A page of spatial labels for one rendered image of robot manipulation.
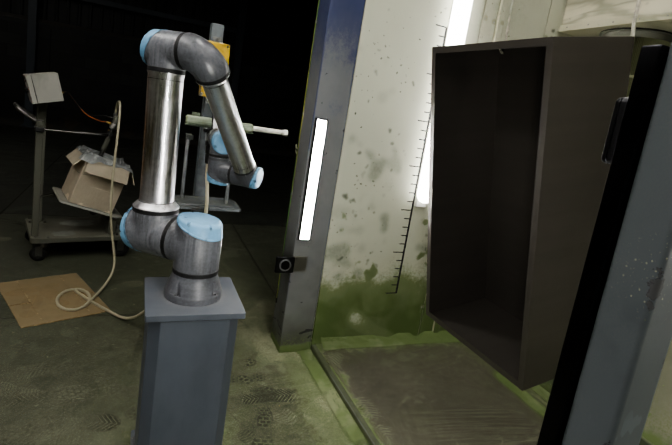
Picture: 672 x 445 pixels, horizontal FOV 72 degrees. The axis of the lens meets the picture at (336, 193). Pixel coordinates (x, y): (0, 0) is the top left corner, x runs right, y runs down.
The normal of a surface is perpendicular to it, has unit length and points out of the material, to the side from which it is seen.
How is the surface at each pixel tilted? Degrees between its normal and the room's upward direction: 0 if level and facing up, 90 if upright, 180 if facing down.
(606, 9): 90
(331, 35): 90
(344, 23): 90
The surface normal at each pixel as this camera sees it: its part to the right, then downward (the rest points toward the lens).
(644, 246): -0.91, -0.07
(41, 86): 0.59, 0.23
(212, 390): 0.37, 0.22
